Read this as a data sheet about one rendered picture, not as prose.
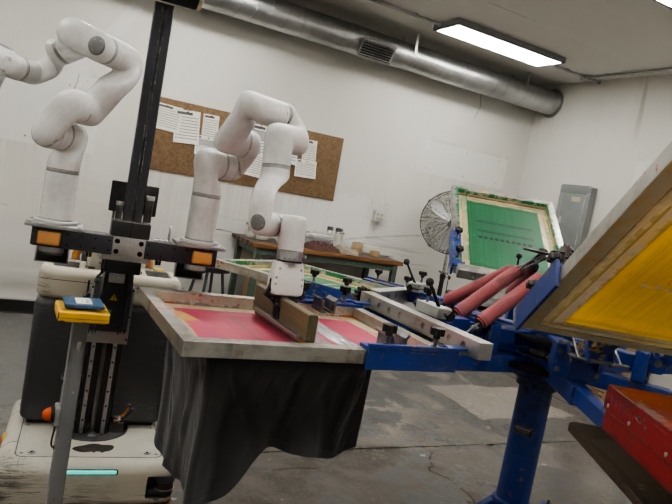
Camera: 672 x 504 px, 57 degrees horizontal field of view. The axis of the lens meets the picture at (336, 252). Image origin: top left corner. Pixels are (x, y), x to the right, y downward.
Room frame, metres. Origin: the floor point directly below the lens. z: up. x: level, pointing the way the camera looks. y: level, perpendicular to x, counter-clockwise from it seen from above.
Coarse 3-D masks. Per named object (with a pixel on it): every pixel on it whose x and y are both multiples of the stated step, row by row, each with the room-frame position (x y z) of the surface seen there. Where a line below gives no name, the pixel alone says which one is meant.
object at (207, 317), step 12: (192, 312) 1.84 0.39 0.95; (204, 312) 1.86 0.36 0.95; (216, 312) 1.89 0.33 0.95; (228, 312) 1.93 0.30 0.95; (240, 312) 1.96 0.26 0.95; (192, 324) 1.69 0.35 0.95; (204, 324) 1.71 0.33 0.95; (216, 324) 1.74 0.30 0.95; (324, 324) 2.01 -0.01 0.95; (336, 324) 2.04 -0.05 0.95; (348, 324) 2.08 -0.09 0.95; (372, 336) 1.96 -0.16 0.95
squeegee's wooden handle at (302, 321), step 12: (264, 288) 1.91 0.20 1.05; (264, 300) 1.89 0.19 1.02; (288, 300) 1.77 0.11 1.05; (288, 312) 1.73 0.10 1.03; (300, 312) 1.66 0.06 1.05; (288, 324) 1.72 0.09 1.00; (300, 324) 1.65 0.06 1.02; (312, 324) 1.62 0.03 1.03; (300, 336) 1.64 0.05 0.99; (312, 336) 1.62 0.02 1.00
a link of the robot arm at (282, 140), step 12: (300, 120) 1.93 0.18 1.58; (276, 132) 1.82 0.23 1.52; (288, 132) 1.83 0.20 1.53; (300, 132) 1.87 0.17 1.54; (264, 144) 1.84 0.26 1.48; (276, 144) 1.82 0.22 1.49; (288, 144) 1.83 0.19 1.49; (300, 144) 1.87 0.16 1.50; (264, 156) 1.83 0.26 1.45; (276, 156) 1.81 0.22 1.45; (288, 156) 1.83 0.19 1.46
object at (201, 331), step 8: (192, 328) 1.65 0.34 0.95; (200, 328) 1.66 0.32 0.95; (208, 328) 1.68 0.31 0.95; (216, 328) 1.69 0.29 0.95; (224, 328) 1.71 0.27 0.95; (200, 336) 1.58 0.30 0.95; (208, 336) 1.59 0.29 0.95; (216, 336) 1.61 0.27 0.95; (224, 336) 1.62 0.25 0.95; (232, 336) 1.64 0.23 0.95; (320, 336) 1.83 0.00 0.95; (344, 336) 1.89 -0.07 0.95; (352, 336) 1.91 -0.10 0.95; (360, 336) 1.93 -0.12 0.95; (368, 336) 1.95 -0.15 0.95; (336, 344) 1.76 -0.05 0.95
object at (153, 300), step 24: (144, 288) 1.88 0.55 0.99; (168, 312) 1.62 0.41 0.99; (312, 312) 2.14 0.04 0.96; (336, 312) 2.18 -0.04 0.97; (360, 312) 2.17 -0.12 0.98; (168, 336) 1.50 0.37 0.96; (192, 336) 1.43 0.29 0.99; (288, 360) 1.50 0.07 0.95; (312, 360) 1.53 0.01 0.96; (336, 360) 1.57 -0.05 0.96; (360, 360) 1.60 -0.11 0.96
